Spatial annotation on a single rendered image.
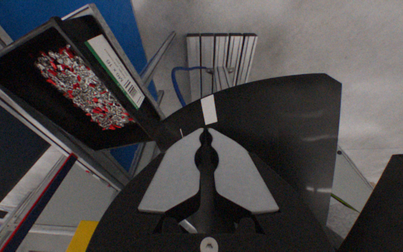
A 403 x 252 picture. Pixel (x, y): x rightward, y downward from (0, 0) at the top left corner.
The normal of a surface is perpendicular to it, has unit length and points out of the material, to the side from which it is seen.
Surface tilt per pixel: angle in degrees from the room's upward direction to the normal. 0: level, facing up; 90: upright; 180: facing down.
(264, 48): 0
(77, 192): 90
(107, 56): 90
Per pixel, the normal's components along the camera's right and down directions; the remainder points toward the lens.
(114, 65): 0.96, -0.19
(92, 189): -0.02, -0.70
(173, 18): 0.00, 0.72
